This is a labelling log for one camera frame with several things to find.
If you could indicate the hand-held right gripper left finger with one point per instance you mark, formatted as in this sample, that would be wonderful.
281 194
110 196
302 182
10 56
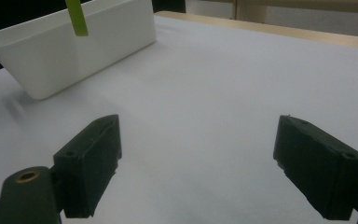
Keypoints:
87 165

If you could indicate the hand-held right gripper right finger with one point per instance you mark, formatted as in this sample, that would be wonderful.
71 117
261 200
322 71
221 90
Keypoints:
323 174

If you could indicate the white plastic container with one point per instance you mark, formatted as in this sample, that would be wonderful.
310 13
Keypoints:
59 62

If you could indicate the green clown phone case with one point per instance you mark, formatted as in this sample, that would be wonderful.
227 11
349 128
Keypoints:
77 18

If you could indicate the beige wooden desk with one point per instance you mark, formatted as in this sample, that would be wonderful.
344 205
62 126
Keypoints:
292 12

